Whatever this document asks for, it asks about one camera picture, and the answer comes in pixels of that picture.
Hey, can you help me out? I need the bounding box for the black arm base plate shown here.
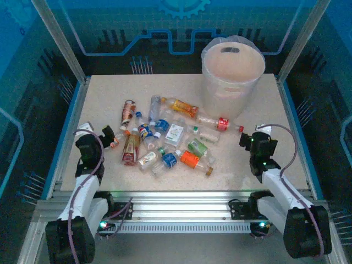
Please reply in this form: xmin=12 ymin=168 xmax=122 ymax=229
xmin=109 ymin=202 xmax=134 ymax=221
xmin=228 ymin=199 xmax=252 ymax=220

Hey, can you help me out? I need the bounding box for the aluminium frame rail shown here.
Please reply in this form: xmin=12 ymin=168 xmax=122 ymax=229
xmin=35 ymin=189 xmax=331 ymax=221

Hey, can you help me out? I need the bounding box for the tall clear plastic bottle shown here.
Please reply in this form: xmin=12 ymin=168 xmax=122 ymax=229
xmin=148 ymin=95 xmax=162 ymax=123

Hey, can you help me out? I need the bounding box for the red label clear plastic bottle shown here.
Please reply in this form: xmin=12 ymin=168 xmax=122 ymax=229
xmin=195 ymin=115 xmax=245 ymax=132

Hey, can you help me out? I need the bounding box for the crumpled clear plastic bottle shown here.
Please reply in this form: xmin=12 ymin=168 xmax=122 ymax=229
xmin=162 ymin=108 xmax=185 ymax=124

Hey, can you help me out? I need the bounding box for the white plastic bin with liner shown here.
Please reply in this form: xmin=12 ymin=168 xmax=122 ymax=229
xmin=200 ymin=35 xmax=266 ymax=122

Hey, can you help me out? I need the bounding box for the white label green cap bottle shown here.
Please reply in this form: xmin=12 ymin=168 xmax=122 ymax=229
xmin=137 ymin=147 xmax=167 ymax=171

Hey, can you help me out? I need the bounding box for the blue label white cap bottle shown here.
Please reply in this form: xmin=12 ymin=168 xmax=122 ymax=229
xmin=152 ymin=149 xmax=182 ymax=177

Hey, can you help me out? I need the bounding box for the brown white label plastic bottle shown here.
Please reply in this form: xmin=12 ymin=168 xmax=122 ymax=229
xmin=120 ymin=99 xmax=138 ymax=130

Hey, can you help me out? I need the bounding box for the small blue label plastic bottle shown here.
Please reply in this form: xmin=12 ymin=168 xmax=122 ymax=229
xmin=153 ymin=118 xmax=171 ymax=139

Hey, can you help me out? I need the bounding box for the blue aluminium side rail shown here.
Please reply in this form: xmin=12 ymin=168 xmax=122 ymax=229
xmin=45 ymin=78 xmax=91 ymax=200
xmin=276 ymin=75 xmax=325 ymax=201

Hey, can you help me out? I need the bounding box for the clear bottle orange cap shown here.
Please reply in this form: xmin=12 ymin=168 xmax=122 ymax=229
xmin=109 ymin=129 xmax=131 ymax=149

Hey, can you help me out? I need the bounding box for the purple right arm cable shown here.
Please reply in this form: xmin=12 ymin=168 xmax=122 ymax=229
xmin=258 ymin=124 xmax=325 ymax=258

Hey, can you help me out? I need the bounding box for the square white green label bottle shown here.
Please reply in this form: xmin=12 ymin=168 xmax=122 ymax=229
xmin=164 ymin=123 xmax=184 ymax=146

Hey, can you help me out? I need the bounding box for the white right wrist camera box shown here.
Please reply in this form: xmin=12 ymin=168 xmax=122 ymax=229
xmin=255 ymin=124 xmax=272 ymax=135

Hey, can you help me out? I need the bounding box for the blue cap cola plastic bottle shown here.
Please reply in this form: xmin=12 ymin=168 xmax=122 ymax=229
xmin=135 ymin=111 xmax=156 ymax=149

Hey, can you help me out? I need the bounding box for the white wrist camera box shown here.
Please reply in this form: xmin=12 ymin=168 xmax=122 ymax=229
xmin=76 ymin=122 xmax=94 ymax=134
xmin=255 ymin=124 xmax=272 ymax=135

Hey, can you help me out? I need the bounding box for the orange yellow label plastic bottle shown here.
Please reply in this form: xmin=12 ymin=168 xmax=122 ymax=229
xmin=161 ymin=96 xmax=199 ymax=118

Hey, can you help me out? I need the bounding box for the green label plastic bottle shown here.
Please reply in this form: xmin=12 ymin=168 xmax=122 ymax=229
xmin=186 ymin=138 xmax=209 ymax=157

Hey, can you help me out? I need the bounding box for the slotted grey cable duct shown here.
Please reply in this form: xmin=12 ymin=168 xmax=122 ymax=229
xmin=97 ymin=222 xmax=266 ymax=234

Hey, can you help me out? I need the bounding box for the red brown label plastic bottle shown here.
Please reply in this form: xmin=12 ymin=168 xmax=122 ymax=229
xmin=122 ymin=128 xmax=141 ymax=167

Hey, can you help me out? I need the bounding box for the aluminium frame post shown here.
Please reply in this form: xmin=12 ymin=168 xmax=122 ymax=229
xmin=30 ymin=0 xmax=88 ymax=83
xmin=277 ymin=0 xmax=332 ymax=83

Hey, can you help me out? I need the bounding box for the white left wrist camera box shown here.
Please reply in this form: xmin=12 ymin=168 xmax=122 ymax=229
xmin=76 ymin=122 xmax=94 ymax=134

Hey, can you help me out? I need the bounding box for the clear bottle white green cap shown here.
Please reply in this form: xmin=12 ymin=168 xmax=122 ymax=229
xmin=188 ymin=125 xmax=221 ymax=144

